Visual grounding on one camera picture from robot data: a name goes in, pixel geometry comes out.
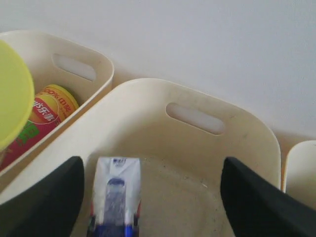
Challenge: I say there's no blue white milk carton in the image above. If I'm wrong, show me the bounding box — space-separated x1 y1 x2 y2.
86 157 141 237

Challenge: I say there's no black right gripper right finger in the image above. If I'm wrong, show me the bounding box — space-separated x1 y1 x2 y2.
220 157 316 237

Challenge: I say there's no cream bin with circle mark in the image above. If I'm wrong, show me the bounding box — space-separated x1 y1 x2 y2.
284 140 316 203

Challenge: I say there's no yellow Lay's chip can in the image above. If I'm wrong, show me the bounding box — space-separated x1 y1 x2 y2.
0 40 35 163

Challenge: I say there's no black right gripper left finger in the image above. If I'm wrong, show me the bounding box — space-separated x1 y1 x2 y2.
0 157 84 237

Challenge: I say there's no cream bin with triangle mark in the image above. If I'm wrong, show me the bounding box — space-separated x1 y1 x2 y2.
0 30 115 191

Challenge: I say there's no cream bin with square mark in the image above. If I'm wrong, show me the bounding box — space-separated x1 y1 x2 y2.
0 79 281 237

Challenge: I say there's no pink Lay's chip can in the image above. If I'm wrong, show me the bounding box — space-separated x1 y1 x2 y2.
0 84 79 170

